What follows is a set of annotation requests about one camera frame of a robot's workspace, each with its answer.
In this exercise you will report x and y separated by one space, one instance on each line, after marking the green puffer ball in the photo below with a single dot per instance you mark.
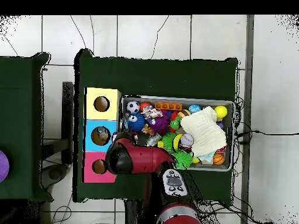
183 159

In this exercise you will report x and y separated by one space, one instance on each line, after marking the cream waffle cloth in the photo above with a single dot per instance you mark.
203 133

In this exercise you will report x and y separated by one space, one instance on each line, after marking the orange basketball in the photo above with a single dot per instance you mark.
218 158

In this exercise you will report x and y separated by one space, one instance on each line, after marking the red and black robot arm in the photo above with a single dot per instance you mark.
140 158

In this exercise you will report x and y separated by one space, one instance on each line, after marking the wooden box with three holes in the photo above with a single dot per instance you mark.
102 112

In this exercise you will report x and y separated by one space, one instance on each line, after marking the purple spiky toy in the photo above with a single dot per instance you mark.
161 124

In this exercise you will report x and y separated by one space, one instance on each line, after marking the blue puffer ball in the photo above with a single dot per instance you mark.
136 122

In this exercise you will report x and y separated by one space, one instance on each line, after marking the soccer ball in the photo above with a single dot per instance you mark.
133 106

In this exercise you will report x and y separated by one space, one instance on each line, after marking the orange plastic block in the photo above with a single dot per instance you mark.
168 106

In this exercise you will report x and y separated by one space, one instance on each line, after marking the white baseball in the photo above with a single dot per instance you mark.
186 140

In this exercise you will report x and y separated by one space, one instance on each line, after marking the dark green table cloth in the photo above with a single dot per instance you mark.
151 77
23 93

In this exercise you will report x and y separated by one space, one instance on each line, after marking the purple round object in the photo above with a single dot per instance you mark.
3 166

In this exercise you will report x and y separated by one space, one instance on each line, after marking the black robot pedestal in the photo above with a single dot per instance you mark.
133 213

